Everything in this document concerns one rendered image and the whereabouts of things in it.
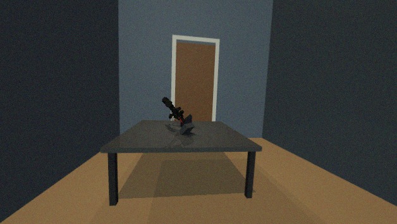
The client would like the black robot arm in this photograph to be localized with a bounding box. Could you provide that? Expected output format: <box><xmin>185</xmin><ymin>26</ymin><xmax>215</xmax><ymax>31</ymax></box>
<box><xmin>162</xmin><ymin>97</ymin><xmax>186</xmax><ymax>122</ymax></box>

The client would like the grey sloped panel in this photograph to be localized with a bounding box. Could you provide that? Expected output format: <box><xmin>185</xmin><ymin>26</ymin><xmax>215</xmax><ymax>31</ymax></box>
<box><xmin>179</xmin><ymin>123</ymin><xmax>195</xmax><ymax>136</ymax></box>

